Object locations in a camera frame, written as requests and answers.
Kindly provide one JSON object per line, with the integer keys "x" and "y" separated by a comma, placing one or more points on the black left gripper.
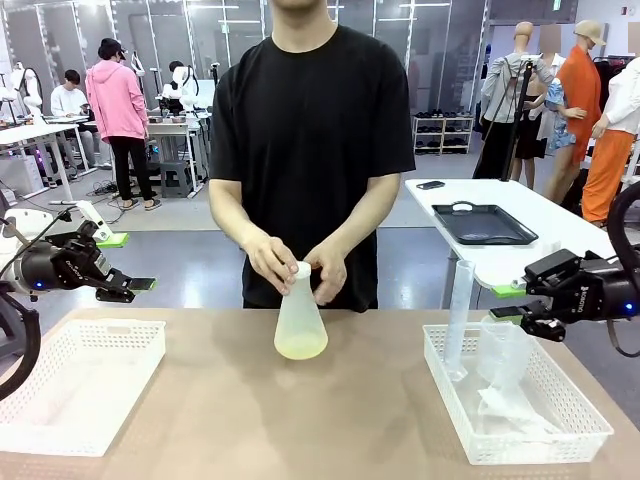
{"x": 65, "y": 265}

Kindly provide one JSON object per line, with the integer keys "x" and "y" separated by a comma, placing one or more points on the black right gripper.
{"x": 595, "y": 295}

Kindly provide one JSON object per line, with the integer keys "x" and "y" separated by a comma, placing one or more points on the clear plastic graduated cylinder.
{"x": 460, "y": 310}

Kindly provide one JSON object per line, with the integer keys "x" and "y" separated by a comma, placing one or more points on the translucent plastic conical flask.
{"x": 300, "y": 325}

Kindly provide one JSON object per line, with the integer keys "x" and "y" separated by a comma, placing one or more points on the person's left forearm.
{"x": 360, "y": 215}

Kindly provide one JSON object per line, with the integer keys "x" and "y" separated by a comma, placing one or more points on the person's right forearm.
{"x": 230, "y": 215}

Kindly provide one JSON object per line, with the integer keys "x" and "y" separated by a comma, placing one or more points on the person's right hand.
{"x": 272, "y": 260}

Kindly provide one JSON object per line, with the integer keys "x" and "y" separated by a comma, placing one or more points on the person's left hand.
{"x": 332, "y": 272}

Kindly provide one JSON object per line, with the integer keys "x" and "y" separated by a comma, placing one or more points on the white side table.
{"x": 550, "y": 210}

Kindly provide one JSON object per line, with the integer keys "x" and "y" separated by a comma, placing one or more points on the black plastic tray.
{"x": 480, "y": 225}

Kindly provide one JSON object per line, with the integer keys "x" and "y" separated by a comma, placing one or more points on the grey step stool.
{"x": 175, "y": 180}

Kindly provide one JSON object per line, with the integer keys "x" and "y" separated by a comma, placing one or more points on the mannequin in orange trousers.
{"x": 610, "y": 165}

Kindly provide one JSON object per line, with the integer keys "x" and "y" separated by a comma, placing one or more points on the grey workbench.
{"x": 175, "y": 130}

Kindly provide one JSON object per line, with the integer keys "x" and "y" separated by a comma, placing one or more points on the white perforated plastic basket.
{"x": 525, "y": 450}
{"x": 75, "y": 440}

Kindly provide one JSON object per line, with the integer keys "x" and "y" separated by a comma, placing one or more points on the long white desk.
{"x": 30, "y": 132}

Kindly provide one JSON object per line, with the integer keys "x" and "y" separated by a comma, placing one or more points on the black phone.
{"x": 430, "y": 185}

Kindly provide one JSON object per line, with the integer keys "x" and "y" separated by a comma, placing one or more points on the person in pink hoodie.
{"x": 117, "y": 100}

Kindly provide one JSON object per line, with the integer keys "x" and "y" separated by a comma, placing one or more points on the seated person in white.
{"x": 67, "y": 102}

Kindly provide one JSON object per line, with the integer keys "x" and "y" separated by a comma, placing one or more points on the white humanoid robot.
{"x": 30, "y": 85}
{"x": 182, "y": 90}

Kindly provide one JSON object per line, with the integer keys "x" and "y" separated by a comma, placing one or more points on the white shoe rack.
{"x": 445, "y": 135}

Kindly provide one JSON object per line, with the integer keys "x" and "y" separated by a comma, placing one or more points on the person in floral dress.
{"x": 557, "y": 100}

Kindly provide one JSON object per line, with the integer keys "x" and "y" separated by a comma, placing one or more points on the mannequin in orange robe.
{"x": 580, "y": 95}

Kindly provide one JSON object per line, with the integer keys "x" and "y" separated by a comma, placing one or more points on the black tripod pole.
{"x": 215, "y": 75}

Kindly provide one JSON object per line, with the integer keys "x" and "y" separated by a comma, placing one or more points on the mannequin in grey shirt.
{"x": 500, "y": 85}

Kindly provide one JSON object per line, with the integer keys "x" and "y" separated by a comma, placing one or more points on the person in black t-shirt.
{"x": 310, "y": 125}

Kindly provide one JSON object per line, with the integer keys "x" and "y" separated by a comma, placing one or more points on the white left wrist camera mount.
{"x": 92, "y": 220}

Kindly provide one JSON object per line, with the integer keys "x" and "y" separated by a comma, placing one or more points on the black camera tripod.
{"x": 520, "y": 100}

